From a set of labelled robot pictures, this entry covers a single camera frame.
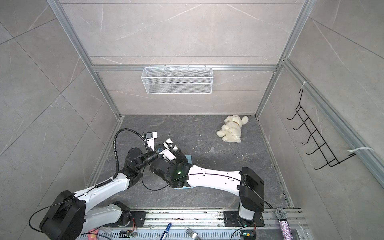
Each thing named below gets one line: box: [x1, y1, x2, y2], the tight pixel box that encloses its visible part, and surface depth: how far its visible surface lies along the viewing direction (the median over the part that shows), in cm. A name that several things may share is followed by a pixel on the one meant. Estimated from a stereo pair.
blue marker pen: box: [160, 222, 172, 240], surface depth 71 cm
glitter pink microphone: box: [275, 207, 294, 240], surface depth 71 cm
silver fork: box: [185, 227, 202, 240], surface depth 70 cm
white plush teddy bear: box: [216, 115, 249, 143], surface depth 103 cm
